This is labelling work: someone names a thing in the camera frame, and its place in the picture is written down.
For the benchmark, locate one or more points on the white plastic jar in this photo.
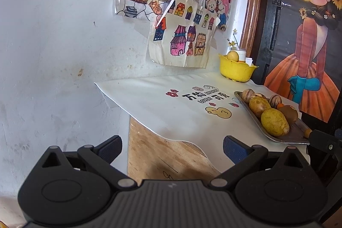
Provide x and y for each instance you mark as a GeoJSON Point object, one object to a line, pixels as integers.
{"type": "Point", "coordinates": [241, 54]}

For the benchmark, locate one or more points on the metal tray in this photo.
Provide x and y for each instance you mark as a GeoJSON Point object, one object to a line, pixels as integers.
{"type": "Point", "coordinates": [296, 134]}

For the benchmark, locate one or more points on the wooden door frame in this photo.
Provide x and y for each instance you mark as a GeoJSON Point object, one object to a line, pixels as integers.
{"type": "Point", "coordinates": [252, 3]}

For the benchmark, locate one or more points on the colourful houses wall drawing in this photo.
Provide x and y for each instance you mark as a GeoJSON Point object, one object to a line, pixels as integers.
{"type": "Point", "coordinates": [181, 46]}

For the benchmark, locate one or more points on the small yellow-green mango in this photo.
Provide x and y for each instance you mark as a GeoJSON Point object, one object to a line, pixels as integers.
{"type": "Point", "coordinates": [259, 107]}

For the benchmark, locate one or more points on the wall poster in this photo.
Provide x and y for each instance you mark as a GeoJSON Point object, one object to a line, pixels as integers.
{"type": "Point", "coordinates": [312, 43]}

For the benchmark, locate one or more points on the striped pepino melon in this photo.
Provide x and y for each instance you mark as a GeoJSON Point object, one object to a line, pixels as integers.
{"type": "Point", "coordinates": [275, 101]}
{"type": "Point", "coordinates": [247, 96]}

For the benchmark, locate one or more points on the brown kiwi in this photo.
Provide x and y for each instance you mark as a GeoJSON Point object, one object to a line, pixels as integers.
{"type": "Point", "coordinates": [290, 115]}

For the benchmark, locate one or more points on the plywood table panel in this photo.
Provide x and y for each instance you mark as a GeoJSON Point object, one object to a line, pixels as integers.
{"type": "Point", "coordinates": [155, 153]}

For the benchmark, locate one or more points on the orange tangerine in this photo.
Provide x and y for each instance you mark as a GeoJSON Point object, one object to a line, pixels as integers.
{"type": "Point", "coordinates": [281, 106]}
{"type": "Point", "coordinates": [308, 133]}

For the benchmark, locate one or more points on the yellow flower sprig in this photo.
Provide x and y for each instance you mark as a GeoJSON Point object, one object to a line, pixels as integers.
{"type": "Point", "coordinates": [233, 43]}

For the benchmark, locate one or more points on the black door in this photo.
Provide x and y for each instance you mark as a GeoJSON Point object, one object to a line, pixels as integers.
{"type": "Point", "coordinates": [275, 30]}

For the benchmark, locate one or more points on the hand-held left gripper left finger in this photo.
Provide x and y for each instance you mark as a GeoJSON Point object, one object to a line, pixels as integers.
{"type": "Point", "coordinates": [111, 149]}

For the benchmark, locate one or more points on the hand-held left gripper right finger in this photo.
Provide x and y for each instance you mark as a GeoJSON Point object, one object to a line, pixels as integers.
{"type": "Point", "coordinates": [233, 149]}

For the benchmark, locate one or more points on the yellow lemon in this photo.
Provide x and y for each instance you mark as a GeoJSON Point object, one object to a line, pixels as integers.
{"type": "Point", "coordinates": [233, 55]}

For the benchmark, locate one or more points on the yellow plastic bowl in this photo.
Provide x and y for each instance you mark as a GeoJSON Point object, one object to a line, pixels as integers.
{"type": "Point", "coordinates": [235, 70]}

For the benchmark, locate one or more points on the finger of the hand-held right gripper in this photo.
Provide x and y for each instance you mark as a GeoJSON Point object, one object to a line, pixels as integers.
{"type": "Point", "coordinates": [338, 133]}
{"type": "Point", "coordinates": [320, 139]}

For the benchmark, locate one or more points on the large yellow mango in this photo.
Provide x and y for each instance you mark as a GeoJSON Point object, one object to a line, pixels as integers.
{"type": "Point", "coordinates": [274, 122]}

